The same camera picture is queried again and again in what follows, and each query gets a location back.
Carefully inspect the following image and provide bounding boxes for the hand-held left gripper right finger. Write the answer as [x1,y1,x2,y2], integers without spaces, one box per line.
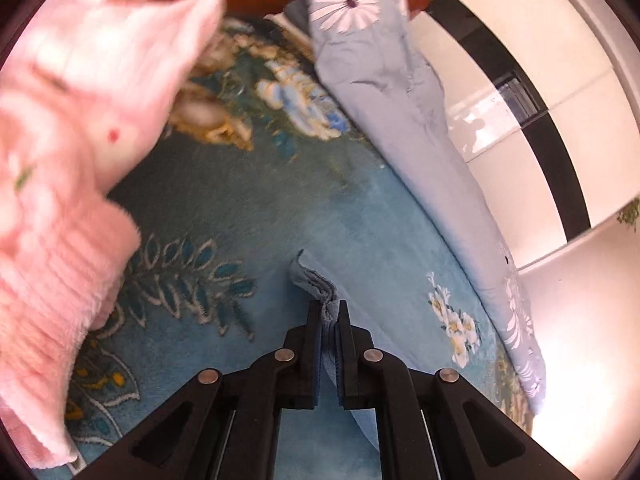
[337,301,576,480]

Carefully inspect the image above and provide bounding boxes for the grey pillow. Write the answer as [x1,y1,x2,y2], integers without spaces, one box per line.
[265,0,315,46]

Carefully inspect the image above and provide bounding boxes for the pink fleece garment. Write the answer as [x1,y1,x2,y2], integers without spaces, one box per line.
[0,0,227,468]

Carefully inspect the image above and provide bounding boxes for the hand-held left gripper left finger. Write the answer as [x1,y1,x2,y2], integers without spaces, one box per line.
[75,301,324,480]

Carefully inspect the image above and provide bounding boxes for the glossy white wardrobe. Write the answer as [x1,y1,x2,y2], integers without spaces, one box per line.
[410,0,640,273]

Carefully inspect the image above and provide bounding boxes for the teal floral bed blanket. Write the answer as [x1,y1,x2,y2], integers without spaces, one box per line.
[65,15,536,480]

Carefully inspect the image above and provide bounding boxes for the light blue daisy quilt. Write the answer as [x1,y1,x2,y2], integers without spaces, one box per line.
[290,0,548,416]

